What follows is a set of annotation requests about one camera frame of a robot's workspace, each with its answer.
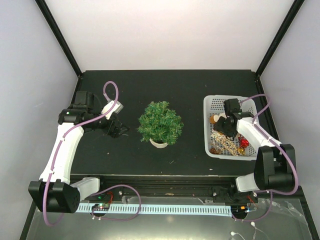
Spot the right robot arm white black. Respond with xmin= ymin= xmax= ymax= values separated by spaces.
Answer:
xmin=211 ymin=98 xmax=299 ymax=202

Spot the white slotted cable duct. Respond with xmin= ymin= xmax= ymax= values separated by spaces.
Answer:
xmin=76 ymin=203 xmax=232 ymax=217

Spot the red ball ornament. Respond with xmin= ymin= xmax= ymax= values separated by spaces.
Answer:
xmin=239 ymin=138 xmax=250 ymax=149

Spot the brown pine cone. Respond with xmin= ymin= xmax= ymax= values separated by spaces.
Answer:
xmin=209 ymin=147 xmax=221 ymax=155

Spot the white snowflake ornament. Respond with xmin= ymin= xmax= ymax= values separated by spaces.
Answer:
xmin=211 ymin=130 xmax=226 ymax=142

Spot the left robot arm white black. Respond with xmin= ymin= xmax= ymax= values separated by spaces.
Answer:
xmin=28 ymin=91 xmax=129 ymax=213

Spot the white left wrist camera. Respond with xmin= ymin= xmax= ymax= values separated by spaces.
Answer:
xmin=101 ymin=100 xmax=124 ymax=120

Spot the small green christmas tree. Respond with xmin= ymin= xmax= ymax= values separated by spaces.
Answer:
xmin=137 ymin=101 xmax=184 ymax=146

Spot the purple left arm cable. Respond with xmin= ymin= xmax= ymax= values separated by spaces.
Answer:
xmin=42 ymin=80 xmax=120 ymax=227

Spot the white plastic basket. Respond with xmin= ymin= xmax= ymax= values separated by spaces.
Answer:
xmin=203 ymin=95 xmax=257 ymax=161

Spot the gold merry christmas sign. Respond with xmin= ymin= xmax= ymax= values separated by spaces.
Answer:
xmin=213 ymin=137 xmax=239 ymax=156

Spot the cream felt snowman ornament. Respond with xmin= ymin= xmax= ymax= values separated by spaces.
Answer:
xmin=209 ymin=112 xmax=227 ymax=124

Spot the gold bell ornament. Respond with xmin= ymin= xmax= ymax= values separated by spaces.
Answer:
xmin=237 ymin=147 xmax=246 ymax=156

